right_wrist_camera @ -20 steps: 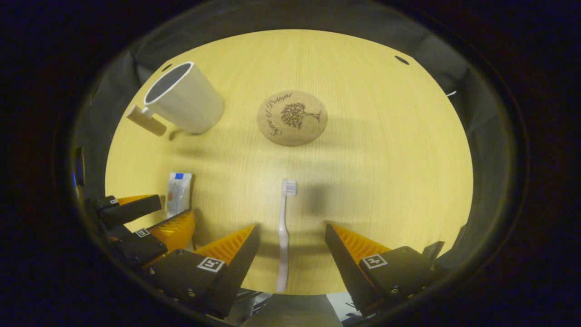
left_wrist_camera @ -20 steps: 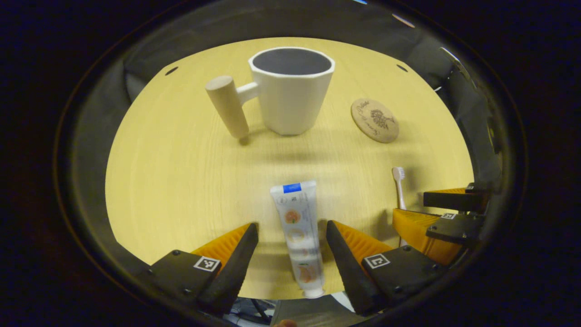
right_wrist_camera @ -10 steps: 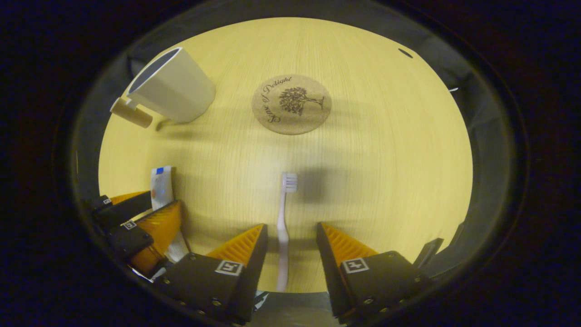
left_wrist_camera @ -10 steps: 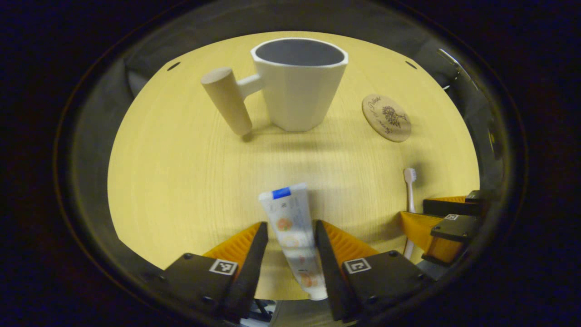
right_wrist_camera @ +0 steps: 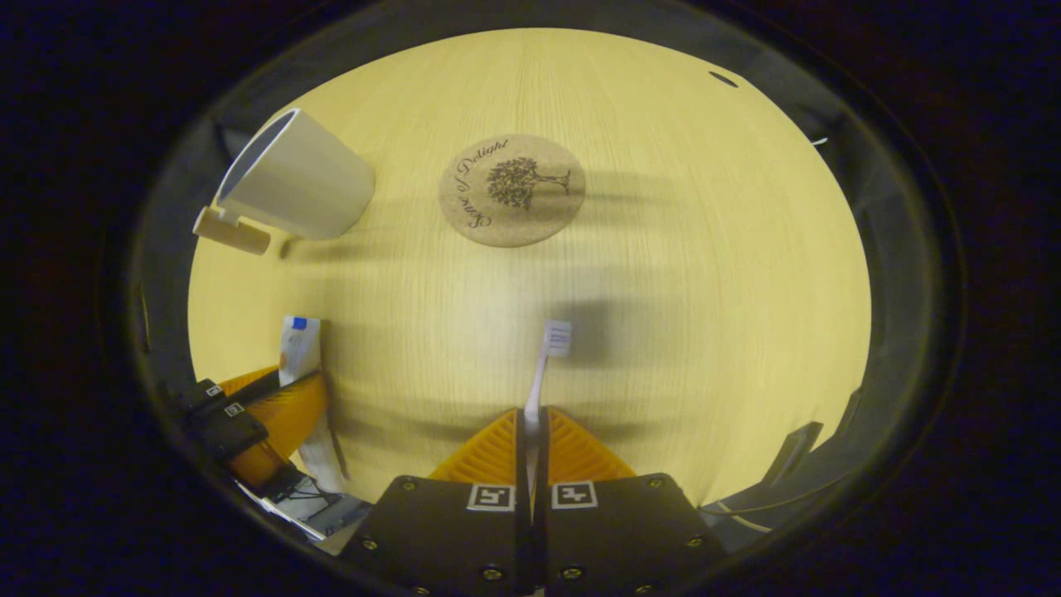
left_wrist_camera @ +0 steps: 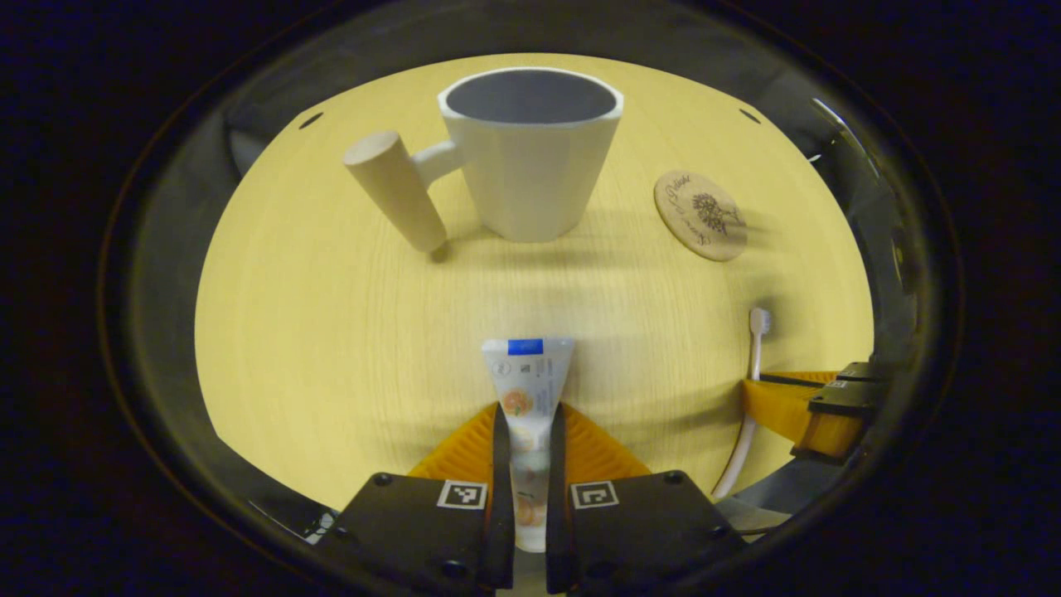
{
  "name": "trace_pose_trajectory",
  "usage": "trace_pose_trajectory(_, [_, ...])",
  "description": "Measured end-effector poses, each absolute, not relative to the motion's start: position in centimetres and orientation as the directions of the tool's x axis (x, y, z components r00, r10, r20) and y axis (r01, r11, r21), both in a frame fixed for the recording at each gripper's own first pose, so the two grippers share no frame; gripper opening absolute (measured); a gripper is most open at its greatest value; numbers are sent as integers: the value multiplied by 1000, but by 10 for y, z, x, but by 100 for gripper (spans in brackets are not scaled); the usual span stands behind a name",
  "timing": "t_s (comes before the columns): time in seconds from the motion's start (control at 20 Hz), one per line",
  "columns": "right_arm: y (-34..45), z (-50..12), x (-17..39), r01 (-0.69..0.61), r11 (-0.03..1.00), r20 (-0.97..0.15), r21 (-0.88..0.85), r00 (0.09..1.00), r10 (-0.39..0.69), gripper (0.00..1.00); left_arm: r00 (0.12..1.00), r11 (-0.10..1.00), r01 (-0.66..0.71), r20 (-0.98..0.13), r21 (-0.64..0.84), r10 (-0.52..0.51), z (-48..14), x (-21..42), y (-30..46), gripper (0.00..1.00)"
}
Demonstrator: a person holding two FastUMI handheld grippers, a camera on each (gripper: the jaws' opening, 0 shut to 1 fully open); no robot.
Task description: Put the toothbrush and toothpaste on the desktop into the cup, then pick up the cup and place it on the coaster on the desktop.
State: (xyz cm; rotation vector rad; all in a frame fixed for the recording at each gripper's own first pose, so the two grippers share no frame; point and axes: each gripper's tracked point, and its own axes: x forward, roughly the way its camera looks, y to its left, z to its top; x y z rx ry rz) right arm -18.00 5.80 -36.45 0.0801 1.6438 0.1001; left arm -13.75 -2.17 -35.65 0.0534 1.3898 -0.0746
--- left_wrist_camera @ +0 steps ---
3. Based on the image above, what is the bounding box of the round wooden coaster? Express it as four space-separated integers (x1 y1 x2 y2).
653 170 749 263

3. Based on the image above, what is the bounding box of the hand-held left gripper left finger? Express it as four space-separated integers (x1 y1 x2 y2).
319 402 515 594

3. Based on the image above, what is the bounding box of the white cup with wooden handle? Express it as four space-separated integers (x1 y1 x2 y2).
343 68 624 254

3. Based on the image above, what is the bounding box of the white toothpaste tube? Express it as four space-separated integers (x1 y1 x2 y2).
482 336 575 554

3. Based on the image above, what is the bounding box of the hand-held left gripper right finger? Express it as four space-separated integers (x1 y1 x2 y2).
545 402 747 594

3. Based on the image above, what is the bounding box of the white toothbrush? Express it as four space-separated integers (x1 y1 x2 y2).
711 308 773 500

